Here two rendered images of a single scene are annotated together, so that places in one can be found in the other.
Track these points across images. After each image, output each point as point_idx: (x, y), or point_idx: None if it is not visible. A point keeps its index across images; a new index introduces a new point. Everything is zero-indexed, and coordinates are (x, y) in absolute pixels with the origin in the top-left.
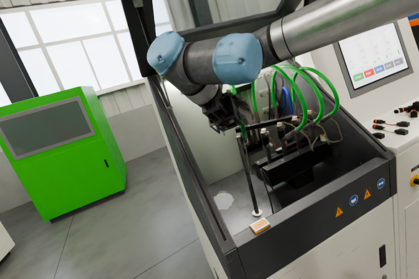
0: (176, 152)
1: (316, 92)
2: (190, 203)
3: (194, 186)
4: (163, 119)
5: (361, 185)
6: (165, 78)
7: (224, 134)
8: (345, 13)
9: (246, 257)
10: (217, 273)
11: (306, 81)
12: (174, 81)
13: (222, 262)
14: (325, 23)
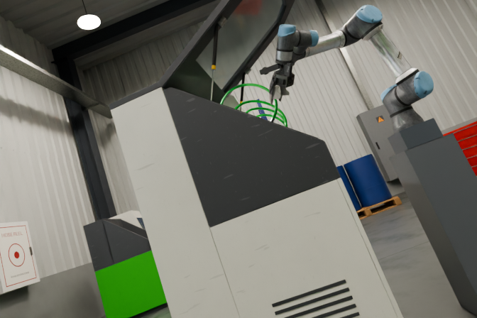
0: (232, 129)
1: (280, 115)
2: (218, 228)
3: (277, 125)
4: (204, 113)
5: None
6: (288, 37)
7: (280, 96)
8: (321, 42)
9: None
10: (289, 275)
11: None
12: (291, 39)
13: (317, 170)
14: (317, 43)
